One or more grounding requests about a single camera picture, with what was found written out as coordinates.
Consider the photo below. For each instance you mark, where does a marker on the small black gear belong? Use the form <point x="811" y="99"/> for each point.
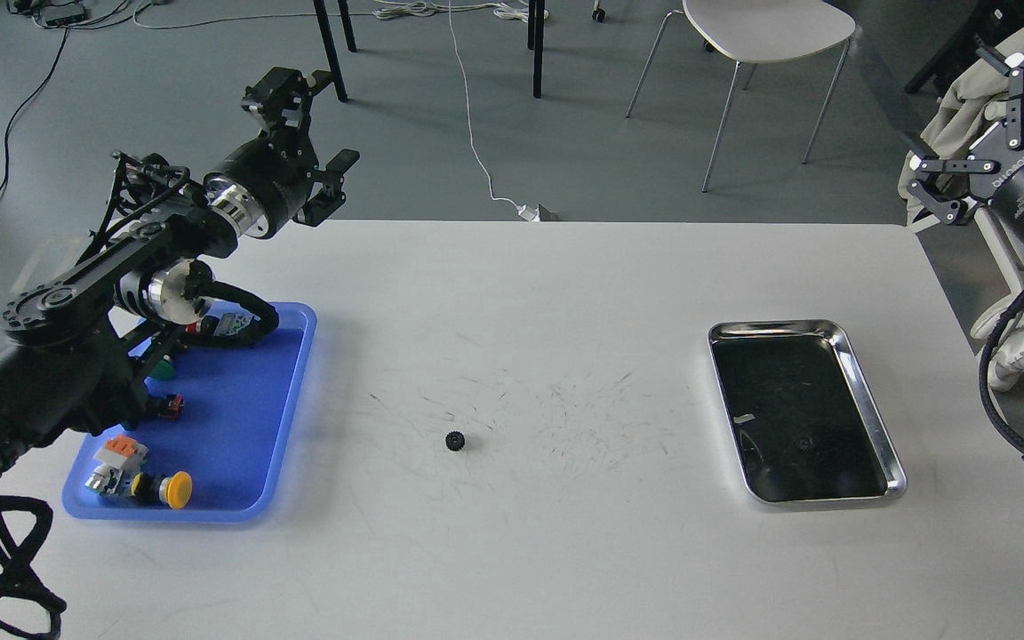
<point x="455" y="441"/>

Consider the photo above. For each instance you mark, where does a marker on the white chair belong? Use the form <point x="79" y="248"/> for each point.
<point x="752" y="33"/>

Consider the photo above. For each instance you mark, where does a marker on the black table leg right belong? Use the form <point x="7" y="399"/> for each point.
<point x="536" y="11"/>

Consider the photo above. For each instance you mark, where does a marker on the black table leg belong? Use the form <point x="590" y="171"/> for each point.
<point x="536" y="11"/>
<point x="330" y="48"/>

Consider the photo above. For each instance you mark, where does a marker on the white office chair frame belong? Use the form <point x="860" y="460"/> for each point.
<point x="977" y="264"/>

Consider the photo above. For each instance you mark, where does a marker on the beige jacket on chair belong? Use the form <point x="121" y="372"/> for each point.
<point x="973" y="101"/>

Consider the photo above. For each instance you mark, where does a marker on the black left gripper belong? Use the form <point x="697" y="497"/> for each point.
<point x="267" y="182"/>

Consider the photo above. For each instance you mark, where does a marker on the white power adapter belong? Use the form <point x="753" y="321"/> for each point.
<point x="536" y="213"/>

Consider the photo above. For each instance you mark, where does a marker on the yellow push button switch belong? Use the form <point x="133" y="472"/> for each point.
<point x="159" y="490"/>

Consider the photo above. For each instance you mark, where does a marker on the black table leg left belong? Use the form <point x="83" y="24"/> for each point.
<point x="330" y="48"/>

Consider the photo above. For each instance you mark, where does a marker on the green push button switch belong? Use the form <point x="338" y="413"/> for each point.
<point x="164" y="369"/>

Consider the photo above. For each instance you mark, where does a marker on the white sneaker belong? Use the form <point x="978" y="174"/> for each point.
<point x="1014" y="351"/>

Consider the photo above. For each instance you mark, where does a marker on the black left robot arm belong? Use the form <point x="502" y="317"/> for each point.
<point x="80" y="347"/>

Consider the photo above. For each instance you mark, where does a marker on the black red switch part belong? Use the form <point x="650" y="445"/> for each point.
<point x="169" y="407"/>

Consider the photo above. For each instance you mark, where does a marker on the shiny metal tray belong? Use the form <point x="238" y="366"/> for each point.
<point x="802" y="418"/>

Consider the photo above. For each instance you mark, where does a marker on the orange white connector block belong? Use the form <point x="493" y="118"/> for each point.
<point x="120" y="460"/>

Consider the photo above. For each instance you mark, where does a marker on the blue plastic tray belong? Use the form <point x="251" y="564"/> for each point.
<point x="231" y="436"/>

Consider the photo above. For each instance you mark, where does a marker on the dark blue switch block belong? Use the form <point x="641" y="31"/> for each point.
<point x="231" y="324"/>

